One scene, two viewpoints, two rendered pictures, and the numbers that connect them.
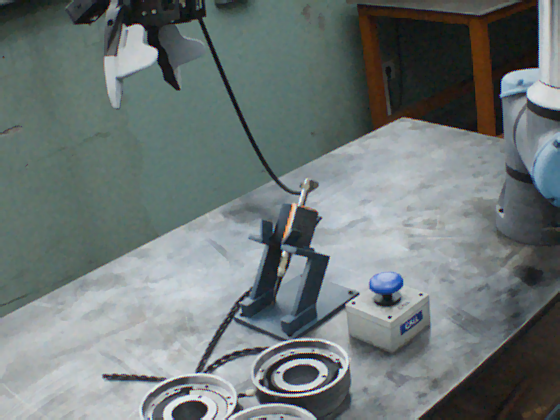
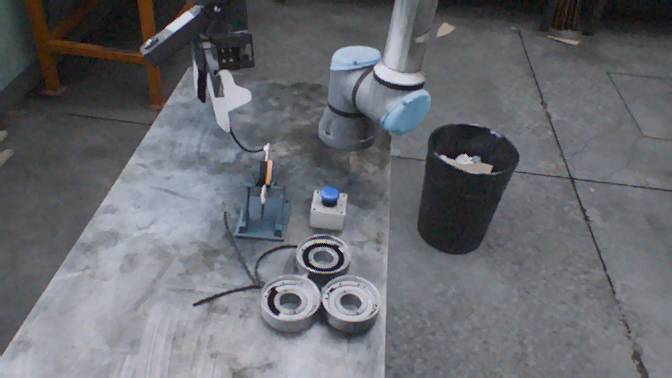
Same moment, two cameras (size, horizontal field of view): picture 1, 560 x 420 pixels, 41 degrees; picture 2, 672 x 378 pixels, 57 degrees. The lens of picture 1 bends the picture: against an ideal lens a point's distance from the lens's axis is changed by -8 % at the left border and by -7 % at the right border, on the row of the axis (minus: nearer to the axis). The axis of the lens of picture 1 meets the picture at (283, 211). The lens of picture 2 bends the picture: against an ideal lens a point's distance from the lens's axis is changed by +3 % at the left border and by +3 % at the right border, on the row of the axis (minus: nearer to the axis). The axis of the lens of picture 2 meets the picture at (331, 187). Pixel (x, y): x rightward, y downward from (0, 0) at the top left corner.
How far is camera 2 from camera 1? 0.71 m
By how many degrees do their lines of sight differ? 44
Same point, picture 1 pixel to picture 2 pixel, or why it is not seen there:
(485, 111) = (150, 29)
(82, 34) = not seen: outside the picture
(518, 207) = (344, 131)
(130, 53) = (230, 93)
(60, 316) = (99, 278)
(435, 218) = (284, 143)
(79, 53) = not seen: outside the picture
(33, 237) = not seen: outside the picture
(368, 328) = (326, 221)
